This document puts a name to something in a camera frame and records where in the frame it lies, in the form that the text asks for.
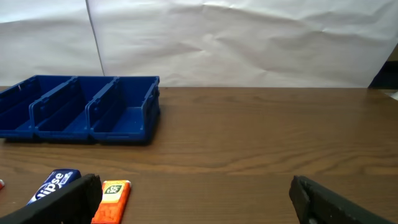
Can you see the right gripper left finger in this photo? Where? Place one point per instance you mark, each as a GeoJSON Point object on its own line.
{"type": "Point", "coordinates": [68, 202]}

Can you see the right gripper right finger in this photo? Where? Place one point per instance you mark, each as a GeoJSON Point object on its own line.
{"type": "Point", "coordinates": [323, 205]}

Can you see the blue candy pack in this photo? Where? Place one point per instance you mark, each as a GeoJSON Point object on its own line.
{"type": "Point", "coordinates": [53, 183]}

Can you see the blue tray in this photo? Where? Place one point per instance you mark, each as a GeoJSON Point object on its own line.
{"type": "Point", "coordinates": [124, 124]}

